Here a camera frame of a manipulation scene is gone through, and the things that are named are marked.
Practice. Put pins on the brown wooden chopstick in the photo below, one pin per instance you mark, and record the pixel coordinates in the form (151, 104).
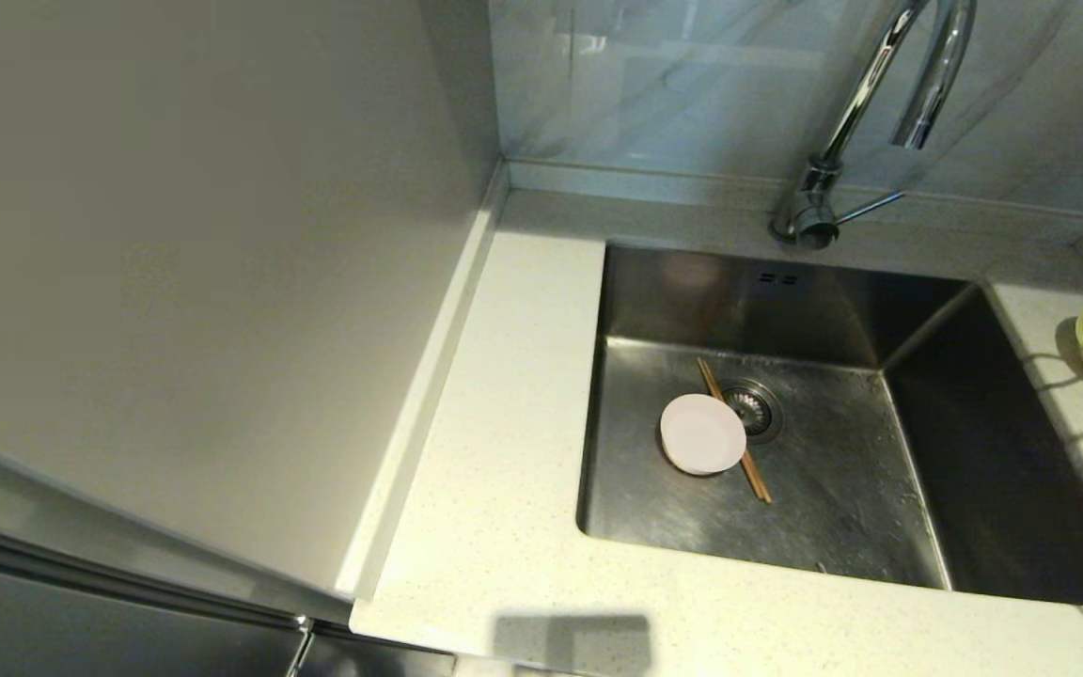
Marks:
(754, 470)
(760, 470)

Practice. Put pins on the pink plastic bowl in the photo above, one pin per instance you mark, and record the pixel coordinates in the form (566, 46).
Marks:
(701, 434)

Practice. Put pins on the round metal drain strainer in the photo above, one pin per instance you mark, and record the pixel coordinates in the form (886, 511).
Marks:
(758, 409)

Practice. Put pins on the dark grey cabinet front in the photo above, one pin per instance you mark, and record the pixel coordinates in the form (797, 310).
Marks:
(81, 639)

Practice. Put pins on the stainless steel sink basin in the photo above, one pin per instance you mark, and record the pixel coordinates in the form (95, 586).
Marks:
(833, 508)

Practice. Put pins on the chrome gooseneck kitchen faucet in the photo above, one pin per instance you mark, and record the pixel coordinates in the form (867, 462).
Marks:
(814, 221)

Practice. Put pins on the tall beige cabinet panel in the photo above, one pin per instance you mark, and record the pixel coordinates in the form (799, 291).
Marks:
(175, 235)

